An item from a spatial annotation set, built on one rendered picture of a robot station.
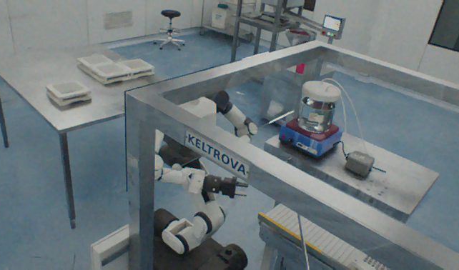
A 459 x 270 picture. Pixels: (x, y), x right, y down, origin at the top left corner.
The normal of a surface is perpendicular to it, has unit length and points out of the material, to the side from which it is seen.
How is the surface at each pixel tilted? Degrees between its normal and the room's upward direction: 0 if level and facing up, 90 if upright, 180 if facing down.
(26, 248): 0
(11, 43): 90
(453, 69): 90
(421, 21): 90
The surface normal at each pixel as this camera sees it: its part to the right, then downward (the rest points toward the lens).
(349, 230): -0.65, 0.30
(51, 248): 0.11, -0.86
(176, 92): 0.75, 0.40
